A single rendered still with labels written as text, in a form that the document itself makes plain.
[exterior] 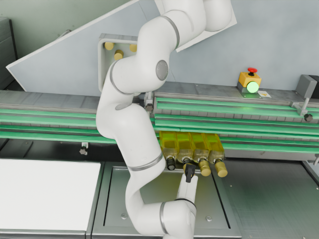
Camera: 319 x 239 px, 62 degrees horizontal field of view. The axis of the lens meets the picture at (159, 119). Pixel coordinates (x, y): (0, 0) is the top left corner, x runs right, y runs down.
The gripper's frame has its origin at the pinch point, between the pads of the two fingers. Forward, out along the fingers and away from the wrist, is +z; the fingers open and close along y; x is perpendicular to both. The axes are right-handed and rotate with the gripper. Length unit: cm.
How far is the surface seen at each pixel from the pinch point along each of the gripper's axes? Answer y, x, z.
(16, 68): 17, 77, 23
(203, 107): 13.7, -1.0, 22.9
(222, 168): 1.5, -10.6, 4.5
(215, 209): -12.6, -11.0, -1.3
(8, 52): 5, 120, 70
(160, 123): 6.6, 14.2, 18.0
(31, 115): 5, 63, 9
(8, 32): 16, 121, 74
